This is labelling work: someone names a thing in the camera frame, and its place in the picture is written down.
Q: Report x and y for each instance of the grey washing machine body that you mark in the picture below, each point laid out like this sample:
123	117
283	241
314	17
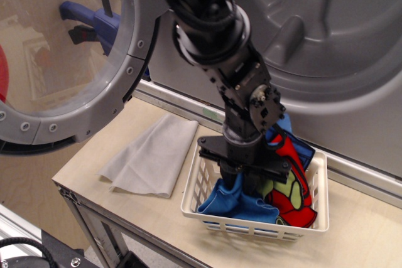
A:
337	65

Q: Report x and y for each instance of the grey cloth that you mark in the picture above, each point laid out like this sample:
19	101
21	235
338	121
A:
150	164

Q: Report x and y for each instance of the blue clamp handle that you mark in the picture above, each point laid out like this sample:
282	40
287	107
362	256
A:
97	25

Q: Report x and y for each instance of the white plastic basket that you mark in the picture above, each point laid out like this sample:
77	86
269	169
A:
203	175

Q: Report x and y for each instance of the red green patterned cloth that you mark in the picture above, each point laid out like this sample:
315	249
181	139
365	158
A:
293	198

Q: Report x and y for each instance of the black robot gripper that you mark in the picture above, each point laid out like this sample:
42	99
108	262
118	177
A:
256	159

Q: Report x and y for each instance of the aluminium table frame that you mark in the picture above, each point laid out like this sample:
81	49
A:
105	231

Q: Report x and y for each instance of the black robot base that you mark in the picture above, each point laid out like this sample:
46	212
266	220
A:
39	249

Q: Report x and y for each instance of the red round object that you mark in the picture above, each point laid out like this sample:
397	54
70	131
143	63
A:
4	75

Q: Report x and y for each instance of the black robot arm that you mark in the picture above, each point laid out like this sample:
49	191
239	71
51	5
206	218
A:
215	35

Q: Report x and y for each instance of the round washing machine door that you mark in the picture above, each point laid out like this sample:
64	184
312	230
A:
61	93

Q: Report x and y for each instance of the blue cloth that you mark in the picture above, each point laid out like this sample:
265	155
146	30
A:
236	204

